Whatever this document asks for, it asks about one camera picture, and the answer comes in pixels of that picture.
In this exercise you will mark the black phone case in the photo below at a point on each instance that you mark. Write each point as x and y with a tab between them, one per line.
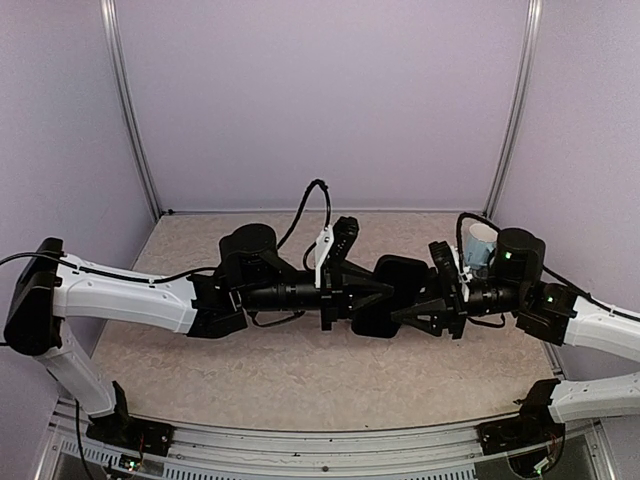
406	276

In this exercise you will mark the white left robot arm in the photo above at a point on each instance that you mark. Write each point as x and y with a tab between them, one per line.
206	302

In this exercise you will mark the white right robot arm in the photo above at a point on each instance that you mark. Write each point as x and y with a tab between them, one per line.
559	313

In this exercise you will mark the aluminium front rail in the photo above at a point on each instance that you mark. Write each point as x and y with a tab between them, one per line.
196	451

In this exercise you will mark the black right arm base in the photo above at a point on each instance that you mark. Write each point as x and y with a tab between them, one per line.
520	432

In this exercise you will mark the aluminium right corner post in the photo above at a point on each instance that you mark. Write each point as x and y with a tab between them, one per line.
517	108

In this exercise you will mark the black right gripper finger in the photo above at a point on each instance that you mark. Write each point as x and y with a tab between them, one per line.
433	299
432	324

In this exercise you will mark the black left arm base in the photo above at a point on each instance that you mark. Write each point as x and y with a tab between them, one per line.
121	429

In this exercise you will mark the aluminium corner post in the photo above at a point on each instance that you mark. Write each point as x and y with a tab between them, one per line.
116	52
517	108

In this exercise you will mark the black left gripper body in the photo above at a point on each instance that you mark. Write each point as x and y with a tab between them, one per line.
269	296

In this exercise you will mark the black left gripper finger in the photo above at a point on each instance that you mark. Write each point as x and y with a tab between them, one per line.
359	301
361	284

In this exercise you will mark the light blue ceramic mug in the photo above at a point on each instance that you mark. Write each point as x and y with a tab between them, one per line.
480	242

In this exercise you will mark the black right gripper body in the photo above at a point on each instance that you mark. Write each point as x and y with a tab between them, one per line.
512	297

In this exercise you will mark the aluminium left corner post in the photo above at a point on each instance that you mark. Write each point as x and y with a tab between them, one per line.
116	52

